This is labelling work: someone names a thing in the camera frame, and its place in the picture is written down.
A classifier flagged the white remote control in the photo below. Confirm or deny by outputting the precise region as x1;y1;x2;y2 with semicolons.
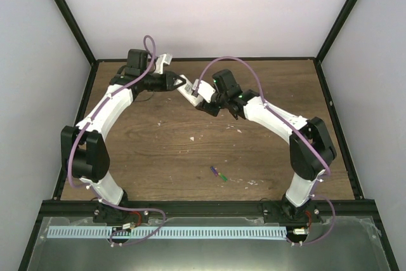
177;74;203;107

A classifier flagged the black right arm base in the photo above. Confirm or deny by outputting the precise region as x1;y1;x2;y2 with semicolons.
260;199;321;223

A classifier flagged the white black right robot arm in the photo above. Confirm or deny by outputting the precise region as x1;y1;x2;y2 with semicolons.
192;69;337;222

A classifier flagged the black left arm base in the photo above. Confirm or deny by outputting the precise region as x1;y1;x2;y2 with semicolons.
91;197;166;225

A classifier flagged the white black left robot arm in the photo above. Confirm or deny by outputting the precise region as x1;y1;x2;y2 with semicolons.
61;49;186;223

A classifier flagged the blue purple battery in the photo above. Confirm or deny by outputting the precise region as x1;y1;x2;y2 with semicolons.
210;166;218;176

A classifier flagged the green battery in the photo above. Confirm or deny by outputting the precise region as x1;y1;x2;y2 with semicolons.
218;173;228;182

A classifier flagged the metal front plate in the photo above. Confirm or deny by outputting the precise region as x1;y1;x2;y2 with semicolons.
27;216;390;270

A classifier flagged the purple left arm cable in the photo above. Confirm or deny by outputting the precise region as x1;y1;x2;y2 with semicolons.
68;35;167;248

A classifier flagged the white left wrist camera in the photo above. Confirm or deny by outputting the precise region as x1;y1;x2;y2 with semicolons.
153;53;173;74

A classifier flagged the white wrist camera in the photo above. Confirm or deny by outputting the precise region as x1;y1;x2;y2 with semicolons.
153;53;173;74
192;79;217;103

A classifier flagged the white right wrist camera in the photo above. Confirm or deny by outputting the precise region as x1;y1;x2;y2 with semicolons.
192;79;217;103

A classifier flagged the black table frame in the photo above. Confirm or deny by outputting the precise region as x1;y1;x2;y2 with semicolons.
17;0;400;271

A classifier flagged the light blue slotted cable duct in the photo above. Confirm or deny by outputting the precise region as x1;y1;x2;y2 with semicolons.
46;226;287;240

